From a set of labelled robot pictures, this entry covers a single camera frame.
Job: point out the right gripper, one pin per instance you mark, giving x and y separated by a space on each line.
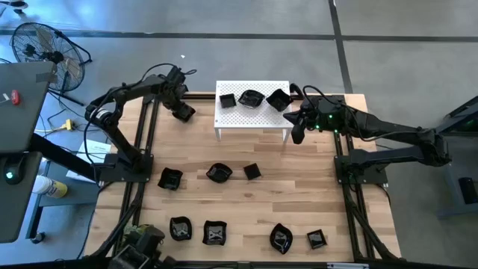
323 116

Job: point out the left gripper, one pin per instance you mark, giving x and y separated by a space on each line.
175 95

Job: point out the wavy square black plate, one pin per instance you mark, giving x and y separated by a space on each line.
279 99
180 228
170 178
214 232

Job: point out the small square black plate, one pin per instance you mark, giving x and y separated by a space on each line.
316 239
228 100
252 171

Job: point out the leaf shaped black plate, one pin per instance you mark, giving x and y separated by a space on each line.
219 172
251 98
281 238

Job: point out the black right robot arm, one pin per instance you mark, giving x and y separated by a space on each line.
392 129

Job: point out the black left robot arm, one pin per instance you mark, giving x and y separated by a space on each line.
127 93

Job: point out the white perforated shelf riser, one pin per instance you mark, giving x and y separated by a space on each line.
242 117

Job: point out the white paper sheet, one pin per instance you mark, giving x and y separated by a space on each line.
95 151

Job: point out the yellow power plug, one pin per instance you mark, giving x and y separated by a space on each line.
68 125

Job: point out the black floor fan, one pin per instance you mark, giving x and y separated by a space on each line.
46 56

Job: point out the white bottle yellow label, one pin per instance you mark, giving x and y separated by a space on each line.
50 187

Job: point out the dark gray operator cart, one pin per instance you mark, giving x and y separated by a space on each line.
22 112

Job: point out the black diagonal stand strut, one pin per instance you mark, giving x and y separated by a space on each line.
461 116

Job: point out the red button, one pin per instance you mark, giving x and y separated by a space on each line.
15 97

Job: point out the black device green light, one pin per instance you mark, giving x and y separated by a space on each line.
14 172

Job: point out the black box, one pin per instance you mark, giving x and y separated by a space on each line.
468 190

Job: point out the black metal table frame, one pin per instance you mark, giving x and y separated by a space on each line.
203 96

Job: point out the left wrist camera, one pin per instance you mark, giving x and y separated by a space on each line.
175 76

